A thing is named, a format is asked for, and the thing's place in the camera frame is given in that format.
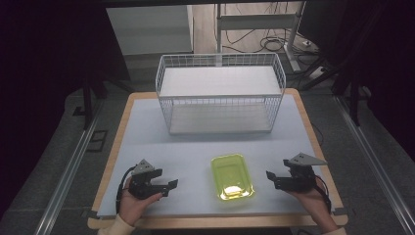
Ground yellow-green plastic tray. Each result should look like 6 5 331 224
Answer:
209 153 255 202

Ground black metal stand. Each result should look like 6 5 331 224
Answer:
72 72 131 131
301 55 373 127

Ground black floor plate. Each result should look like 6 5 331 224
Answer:
85 129 109 154

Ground black floor cables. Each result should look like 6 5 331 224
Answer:
213 3 327 76

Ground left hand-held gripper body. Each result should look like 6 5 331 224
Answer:
128 159 170 201

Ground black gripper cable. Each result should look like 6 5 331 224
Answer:
115 165 137 215
313 175 333 213

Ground person's right hand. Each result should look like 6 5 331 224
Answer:
286 176 340 234

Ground white wire shelf rack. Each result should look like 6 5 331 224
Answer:
155 52 288 136

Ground pale grey table mat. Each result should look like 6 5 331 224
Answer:
96 94 337 219

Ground white metal desk frame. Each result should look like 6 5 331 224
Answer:
214 2 308 73

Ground person's left hand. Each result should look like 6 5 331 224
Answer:
117 177 163 227

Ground white cabinet panel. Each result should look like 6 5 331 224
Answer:
105 4 195 56

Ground aluminium floor rail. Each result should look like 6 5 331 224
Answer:
335 95 415 235
33 97 105 235

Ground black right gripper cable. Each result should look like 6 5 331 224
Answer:
313 175 333 213

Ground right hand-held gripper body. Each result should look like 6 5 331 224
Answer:
275 152 329 193

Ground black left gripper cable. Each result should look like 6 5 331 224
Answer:
115 165 137 215

